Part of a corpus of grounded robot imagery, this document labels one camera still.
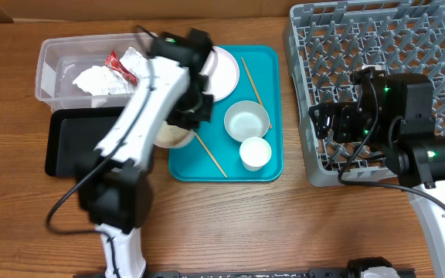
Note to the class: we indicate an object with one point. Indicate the wooden chopstick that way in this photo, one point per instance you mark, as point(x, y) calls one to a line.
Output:
point(209, 153)
point(259, 97)

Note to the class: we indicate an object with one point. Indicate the grey dishwasher rack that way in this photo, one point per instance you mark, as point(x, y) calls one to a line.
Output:
point(326, 41)

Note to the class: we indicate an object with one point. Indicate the white napkin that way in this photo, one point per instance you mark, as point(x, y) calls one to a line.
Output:
point(102, 81)

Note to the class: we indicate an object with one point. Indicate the red snack wrapper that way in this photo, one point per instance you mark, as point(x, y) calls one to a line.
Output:
point(113, 63)

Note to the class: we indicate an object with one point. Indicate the large pink plate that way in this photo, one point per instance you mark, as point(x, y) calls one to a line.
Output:
point(222, 69)

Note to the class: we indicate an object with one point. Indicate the black plastic tray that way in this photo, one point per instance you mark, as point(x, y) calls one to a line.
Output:
point(73, 132)

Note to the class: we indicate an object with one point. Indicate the teal serving tray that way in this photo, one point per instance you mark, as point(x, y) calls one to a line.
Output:
point(191, 162)

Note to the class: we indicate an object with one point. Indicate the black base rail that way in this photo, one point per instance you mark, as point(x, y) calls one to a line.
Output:
point(356, 268)

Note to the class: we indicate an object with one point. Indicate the right wooden chopstick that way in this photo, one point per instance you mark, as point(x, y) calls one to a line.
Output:
point(259, 97)

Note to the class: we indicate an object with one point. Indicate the left wooden chopstick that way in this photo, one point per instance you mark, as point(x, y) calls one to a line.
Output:
point(209, 153)

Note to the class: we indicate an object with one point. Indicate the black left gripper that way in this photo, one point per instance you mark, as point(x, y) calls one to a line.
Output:
point(192, 122)

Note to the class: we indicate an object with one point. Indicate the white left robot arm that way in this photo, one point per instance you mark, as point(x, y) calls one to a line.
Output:
point(112, 181)

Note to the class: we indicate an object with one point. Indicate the small pink bowl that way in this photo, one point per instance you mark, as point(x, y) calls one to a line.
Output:
point(185, 141)

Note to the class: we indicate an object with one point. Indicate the grey bowl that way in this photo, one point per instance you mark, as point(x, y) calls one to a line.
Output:
point(246, 119)

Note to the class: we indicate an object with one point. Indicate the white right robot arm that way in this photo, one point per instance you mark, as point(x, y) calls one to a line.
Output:
point(393, 115)

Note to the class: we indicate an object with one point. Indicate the clear plastic bin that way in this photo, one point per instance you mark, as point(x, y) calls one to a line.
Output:
point(62, 60)

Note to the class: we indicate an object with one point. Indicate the pile of rice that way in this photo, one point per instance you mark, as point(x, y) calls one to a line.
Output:
point(170, 135)

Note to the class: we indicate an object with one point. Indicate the white paper cup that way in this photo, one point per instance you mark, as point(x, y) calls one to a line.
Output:
point(255, 152)

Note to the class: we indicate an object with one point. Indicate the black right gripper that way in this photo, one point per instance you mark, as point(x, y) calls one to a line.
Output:
point(343, 116)

